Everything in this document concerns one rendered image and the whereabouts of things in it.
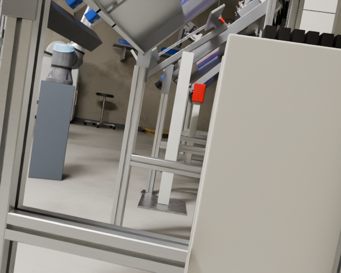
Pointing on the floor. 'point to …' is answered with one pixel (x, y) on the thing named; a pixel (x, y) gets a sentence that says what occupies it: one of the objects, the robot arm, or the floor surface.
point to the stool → (102, 111)
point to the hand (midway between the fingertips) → (202, 49)
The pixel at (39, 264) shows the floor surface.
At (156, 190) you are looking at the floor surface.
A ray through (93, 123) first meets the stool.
